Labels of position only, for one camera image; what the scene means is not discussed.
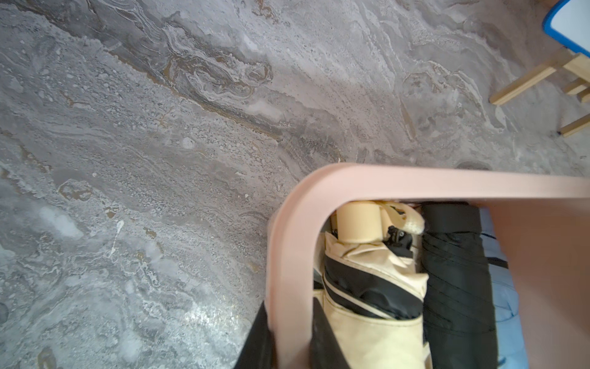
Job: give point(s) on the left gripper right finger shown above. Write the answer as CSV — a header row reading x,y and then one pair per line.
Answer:
x,y
325,352

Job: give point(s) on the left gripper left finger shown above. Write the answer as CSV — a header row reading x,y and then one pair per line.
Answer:
x,y
258,349

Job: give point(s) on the beige umbrella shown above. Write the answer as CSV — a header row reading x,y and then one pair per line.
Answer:
x,y
371,290

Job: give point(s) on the black umbrella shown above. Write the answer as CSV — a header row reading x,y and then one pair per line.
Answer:
x,y
459,315

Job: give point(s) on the blue umbrella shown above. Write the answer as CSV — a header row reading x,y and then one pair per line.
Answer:
x,y
511,344

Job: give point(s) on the pink plastic storage box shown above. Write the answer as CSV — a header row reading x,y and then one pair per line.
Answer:
x,y
541,222

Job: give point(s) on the white board blue frame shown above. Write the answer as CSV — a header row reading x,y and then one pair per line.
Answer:
x,y
567,22

